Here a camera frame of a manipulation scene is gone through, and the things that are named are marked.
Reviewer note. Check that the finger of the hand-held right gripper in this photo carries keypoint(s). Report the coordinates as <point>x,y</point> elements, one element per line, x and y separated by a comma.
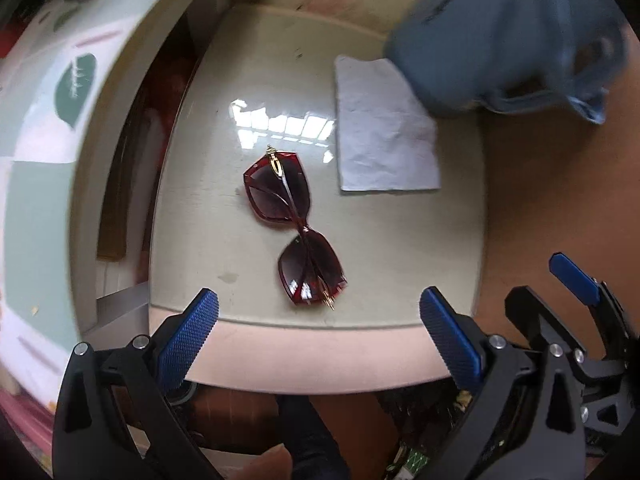
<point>605,395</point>
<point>575,277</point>

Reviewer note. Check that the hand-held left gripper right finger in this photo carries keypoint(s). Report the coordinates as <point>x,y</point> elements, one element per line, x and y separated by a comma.
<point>450,335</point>

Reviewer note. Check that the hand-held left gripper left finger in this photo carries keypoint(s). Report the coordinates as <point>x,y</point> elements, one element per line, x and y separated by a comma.
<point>187,335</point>

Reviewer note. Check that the white tissue paper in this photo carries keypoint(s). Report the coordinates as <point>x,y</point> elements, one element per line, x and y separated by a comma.
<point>385,135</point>

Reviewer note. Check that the person's left hand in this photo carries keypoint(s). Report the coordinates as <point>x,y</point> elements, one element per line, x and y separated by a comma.
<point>267,467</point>

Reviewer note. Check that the wooden cabinet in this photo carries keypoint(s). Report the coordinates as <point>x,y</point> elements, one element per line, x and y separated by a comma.
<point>530,210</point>

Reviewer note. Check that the beige low table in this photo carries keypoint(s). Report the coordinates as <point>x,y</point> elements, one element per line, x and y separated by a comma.
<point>210,210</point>

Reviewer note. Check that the red sunglasses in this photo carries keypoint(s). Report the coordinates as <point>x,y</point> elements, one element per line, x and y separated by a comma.
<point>310,265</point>

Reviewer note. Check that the patterned tablecloth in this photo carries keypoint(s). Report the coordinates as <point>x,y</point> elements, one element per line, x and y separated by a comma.
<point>45,210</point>

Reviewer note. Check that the large blue thermos jug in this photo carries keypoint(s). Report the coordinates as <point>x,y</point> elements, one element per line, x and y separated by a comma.
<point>475,35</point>

